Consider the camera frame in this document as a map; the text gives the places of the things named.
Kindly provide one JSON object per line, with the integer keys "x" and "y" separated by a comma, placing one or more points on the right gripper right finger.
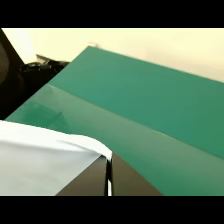
{"x": 130, "y": 181}

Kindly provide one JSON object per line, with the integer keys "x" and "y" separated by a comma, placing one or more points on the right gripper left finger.
{"x": 90, "y": 181}

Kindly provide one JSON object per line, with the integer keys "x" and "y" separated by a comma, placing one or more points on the white garment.
{"x": 36, "y": 160}

